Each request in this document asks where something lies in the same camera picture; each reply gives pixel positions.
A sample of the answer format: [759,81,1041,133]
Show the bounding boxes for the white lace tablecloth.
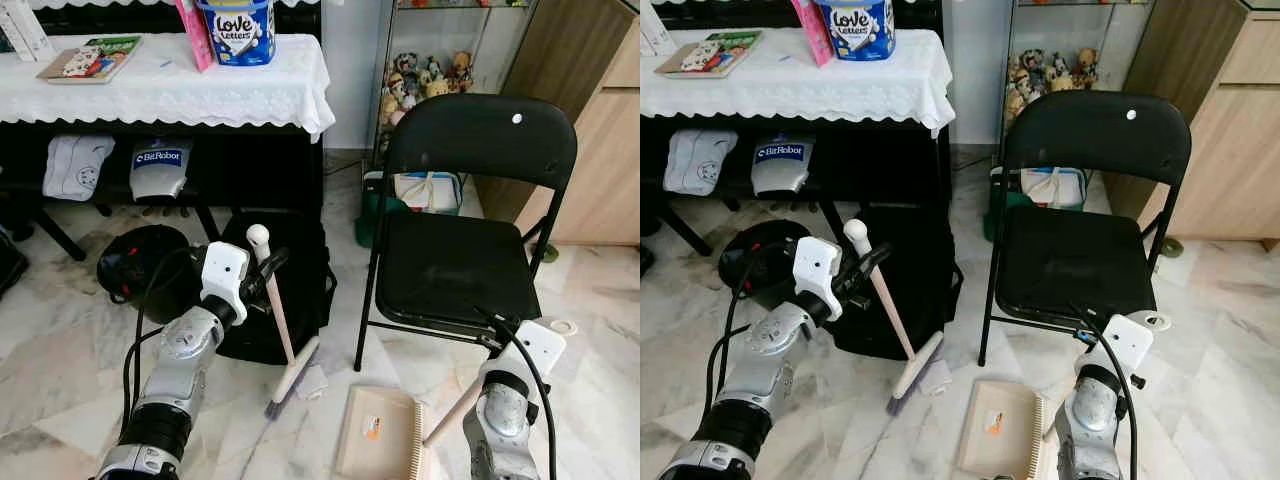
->
[640,27,957,137]
[0,32,337,142]

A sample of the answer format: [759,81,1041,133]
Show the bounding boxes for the light wooden cabinet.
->
[1099,0,1280,244]
[474,0,641,247]

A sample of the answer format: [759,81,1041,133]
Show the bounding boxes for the black fabric bag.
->
[829,204,965,362]
[214,207,339,367]

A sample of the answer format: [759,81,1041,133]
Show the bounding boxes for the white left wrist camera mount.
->
[199,240,252,327]
[792,236,845,324]

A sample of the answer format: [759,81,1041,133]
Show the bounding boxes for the black round waste bin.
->
[717,219,817,314]
[95,223,202,324]

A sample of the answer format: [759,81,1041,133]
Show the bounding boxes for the beige long-handled dustpan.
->
[332,317,579,480]
[954,312,1174,480]

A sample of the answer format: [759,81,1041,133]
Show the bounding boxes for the blue Love Letters tin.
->
[194,0,279,69]
[814,0,898,64]

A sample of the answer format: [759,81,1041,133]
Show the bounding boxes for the grey BitRobot slippers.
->
[129,137,195,202]
[749,133,817,197]

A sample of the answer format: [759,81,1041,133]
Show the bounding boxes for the black backpack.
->
[0,224,30,300]

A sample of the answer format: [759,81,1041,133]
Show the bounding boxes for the black upright piano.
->
[0,0,327,242]
[640,0,952,237]

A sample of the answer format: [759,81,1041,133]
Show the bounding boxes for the white paper scrap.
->
[919,359,954,397]
[294,364,330,402]

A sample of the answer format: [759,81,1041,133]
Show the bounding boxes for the white box with ribbon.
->
[1019,165,1090,212]
[392,169,465,215]

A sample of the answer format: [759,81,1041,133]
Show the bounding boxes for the black folding chair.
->
[977,89,1195,369]
[352,93,580,374]

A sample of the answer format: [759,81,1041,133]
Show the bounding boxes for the glass display shelf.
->
[999,0,1157,187]
[374,0,537,192]

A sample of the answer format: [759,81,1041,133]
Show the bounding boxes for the white upright books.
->
[0,0,57,64]
[640,0,677,59]

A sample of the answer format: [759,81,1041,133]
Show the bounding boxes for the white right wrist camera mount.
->
[504,319,569,387]
[1097,312,1157,387]

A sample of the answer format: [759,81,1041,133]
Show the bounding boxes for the colourful picture book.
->
[654,29,765,81]
[36,34,145,86]

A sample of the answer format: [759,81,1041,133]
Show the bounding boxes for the green plastic container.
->
[352,169,402,250]
[981,164,1027,242]

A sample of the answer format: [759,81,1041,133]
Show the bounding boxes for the pink flat box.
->
[789,0,835,69]
[174,0,217,74]

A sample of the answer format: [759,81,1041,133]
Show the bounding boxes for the white printed slippers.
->
[41,133,117,203]
[662,128,739,198]

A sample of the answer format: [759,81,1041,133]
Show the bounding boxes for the beige hand broom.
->
[246,223,324,422]
[843,218,947,418]

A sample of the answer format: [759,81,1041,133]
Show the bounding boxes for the black slanted stand leg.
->
[652,195,713,257]
[14,199,87,264]

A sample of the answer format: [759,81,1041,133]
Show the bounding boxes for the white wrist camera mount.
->
[199,240,252,327]
[504,319,569,387]
[1097,312,1157,387]
[792,236,845,324]

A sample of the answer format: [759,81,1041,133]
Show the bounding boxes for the plush toy pile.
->
[1004,46,1102,127]
[379,51,477,132]

